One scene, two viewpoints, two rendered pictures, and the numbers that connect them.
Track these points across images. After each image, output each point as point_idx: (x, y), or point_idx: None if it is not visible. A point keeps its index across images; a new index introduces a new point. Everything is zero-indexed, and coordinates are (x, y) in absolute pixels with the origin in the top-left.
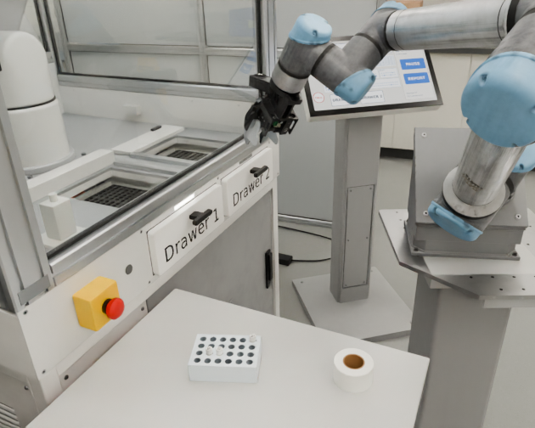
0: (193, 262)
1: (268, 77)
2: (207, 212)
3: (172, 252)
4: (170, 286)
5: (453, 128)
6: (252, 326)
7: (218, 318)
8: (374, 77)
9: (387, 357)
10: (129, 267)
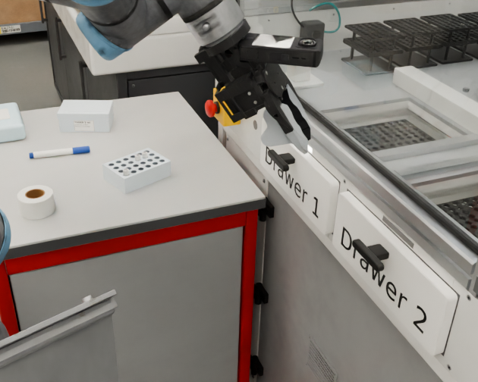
0: (306, 230)
1: (289, 45)
2: (279, 161)
3: (270, 161)
4: (284, 207)
5: (22, 330)
6: (155, 203)
7: (189, 195)
8: (76, 21)
9: (18, 236)
10: (255, 123)
